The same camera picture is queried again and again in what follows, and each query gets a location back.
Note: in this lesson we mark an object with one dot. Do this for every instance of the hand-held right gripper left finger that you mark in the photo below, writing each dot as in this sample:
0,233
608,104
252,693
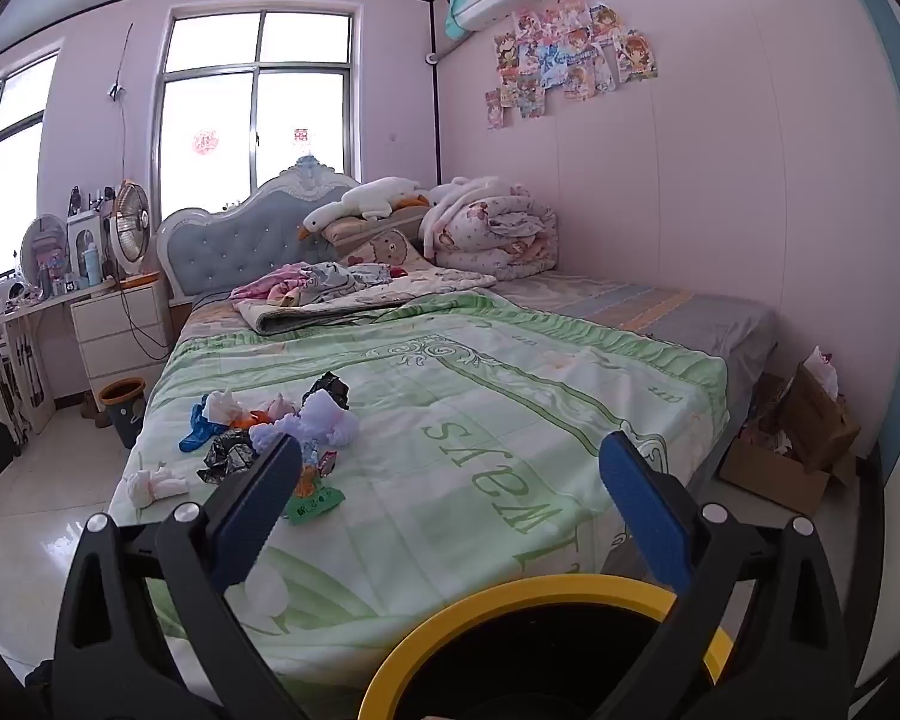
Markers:
259,510

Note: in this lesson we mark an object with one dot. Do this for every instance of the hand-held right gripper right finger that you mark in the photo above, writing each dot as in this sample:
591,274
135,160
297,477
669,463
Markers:
645,510

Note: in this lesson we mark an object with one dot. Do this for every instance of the blue rubber glove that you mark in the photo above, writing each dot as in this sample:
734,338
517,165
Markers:
195,431

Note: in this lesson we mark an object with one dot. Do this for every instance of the pink tissue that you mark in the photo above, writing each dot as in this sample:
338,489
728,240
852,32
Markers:
283,409

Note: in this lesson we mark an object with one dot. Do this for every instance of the purple fluffy cloth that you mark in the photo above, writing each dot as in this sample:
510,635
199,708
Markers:
322,420

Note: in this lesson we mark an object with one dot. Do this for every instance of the yellow rimmed black trash bin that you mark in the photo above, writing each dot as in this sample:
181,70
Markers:
457,607

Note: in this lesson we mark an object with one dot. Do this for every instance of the green snack wrapper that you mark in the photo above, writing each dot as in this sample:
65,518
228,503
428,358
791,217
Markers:
315,504

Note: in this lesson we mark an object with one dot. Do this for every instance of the crumpled black silver wrapper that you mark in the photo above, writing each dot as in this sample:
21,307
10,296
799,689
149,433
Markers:
225,457

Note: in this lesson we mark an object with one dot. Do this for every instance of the small orange wrapper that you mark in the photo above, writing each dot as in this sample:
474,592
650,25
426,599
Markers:
259,418

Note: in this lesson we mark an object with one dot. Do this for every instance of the crumpled white tissue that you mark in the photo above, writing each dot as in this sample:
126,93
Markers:
154,484
221,405

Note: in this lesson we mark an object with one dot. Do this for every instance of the crumpled black plastic bag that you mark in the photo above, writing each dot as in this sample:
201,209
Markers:
330,390

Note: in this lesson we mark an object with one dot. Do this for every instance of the small dark wastebasket brown rim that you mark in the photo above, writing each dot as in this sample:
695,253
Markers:
124,420

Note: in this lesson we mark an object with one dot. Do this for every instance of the cardboard box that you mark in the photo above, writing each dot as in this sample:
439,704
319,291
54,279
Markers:
817,420

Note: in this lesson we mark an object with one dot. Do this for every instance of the green printed blanket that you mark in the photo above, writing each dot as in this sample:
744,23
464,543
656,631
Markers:
457,390

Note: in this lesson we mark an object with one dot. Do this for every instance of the white nightstand with drawers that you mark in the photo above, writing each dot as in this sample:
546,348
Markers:
116,337

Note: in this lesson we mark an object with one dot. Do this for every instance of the pink garment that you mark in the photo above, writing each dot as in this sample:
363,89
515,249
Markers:
270,286

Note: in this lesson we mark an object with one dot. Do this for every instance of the white plastic bag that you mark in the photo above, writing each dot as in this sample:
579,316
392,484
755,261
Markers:
821,371

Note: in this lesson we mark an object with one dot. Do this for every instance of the grey blue printed garment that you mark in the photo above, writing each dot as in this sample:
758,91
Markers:
337,277

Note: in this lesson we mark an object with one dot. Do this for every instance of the bed with blue headboard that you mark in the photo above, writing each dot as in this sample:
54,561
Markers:
232,247

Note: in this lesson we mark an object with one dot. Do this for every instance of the beige thin folded quilt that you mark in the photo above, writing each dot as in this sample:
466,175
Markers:
420,286

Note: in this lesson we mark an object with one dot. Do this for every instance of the bear print pillow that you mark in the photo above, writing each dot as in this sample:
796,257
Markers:
382,249

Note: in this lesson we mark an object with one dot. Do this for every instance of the brown striped pillow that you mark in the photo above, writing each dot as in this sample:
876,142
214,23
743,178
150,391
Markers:
345,229

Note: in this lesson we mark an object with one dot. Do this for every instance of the light blue bottle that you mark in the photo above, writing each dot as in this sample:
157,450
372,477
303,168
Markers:
92,266

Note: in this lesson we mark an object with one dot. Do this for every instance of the white desk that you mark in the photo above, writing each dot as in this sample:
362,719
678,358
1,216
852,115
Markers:
37,305

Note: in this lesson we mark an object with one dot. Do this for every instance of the electric fan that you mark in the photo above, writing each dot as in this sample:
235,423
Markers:
131,221

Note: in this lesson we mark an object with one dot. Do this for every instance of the folded floral quilt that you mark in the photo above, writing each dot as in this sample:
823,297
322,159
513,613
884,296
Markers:
487,229

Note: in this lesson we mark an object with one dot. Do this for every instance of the white cosmetics cabinet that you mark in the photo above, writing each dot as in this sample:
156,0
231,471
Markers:
82,229

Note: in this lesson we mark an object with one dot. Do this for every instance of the white goose plush toy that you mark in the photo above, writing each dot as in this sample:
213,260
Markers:
375,199

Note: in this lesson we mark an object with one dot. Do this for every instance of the round table mirror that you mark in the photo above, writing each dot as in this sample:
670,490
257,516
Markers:
45,240

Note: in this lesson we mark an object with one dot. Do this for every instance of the large window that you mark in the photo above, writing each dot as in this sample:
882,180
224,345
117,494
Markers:
300,112

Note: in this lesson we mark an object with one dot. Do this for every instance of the side window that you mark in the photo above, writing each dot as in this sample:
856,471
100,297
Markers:
15,165

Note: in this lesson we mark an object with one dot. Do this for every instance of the cluster of cartoon wall posters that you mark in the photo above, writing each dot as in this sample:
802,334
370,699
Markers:
562,56

